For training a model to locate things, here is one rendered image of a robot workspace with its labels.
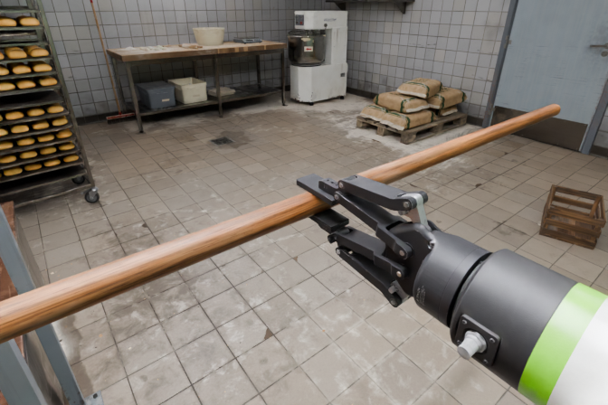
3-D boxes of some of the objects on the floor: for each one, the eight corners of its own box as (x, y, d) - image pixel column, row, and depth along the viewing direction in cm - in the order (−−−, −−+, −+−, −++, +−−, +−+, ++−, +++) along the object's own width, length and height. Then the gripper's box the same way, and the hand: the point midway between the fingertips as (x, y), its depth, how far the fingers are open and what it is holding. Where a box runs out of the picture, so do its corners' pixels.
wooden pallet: (407, 145, 393) (408, 132, 387) (356, 127, 450) (356, 116, 443) (465, 125, 459) (468, 114, 452) (413, 111, 516) (415, 101, 509)
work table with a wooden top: (138, 134, 426) (121, 55, 386) (121, 118, 483) (106, 49, 443) (288, 105, 547) (287, 43, 507) (261, 96, 603) (258, 39, 564)
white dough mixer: (302, 108, 529) (302, 11, 471) (280, 101, 571) (278, 11, 513) (347, 99, 580) (352, 10, 522) (324, 93, 622) (326, 10, 564)
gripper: (470, 230, 25) (279, 140, 42) (435, 380, 32) (283, 250, 49) (519, 198, 29) (327, 127, 46) (479, 336, 36) (325, 230, 53)
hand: (321, 201), depth 45 cm, fingers closed on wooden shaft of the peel, 3 cm apart
